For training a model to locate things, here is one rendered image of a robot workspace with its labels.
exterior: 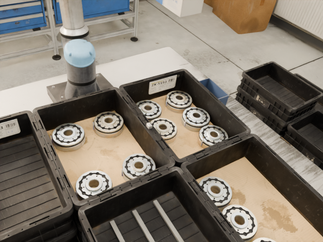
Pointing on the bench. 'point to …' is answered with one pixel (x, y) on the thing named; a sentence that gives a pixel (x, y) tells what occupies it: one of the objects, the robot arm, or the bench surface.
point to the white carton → (183, 6)
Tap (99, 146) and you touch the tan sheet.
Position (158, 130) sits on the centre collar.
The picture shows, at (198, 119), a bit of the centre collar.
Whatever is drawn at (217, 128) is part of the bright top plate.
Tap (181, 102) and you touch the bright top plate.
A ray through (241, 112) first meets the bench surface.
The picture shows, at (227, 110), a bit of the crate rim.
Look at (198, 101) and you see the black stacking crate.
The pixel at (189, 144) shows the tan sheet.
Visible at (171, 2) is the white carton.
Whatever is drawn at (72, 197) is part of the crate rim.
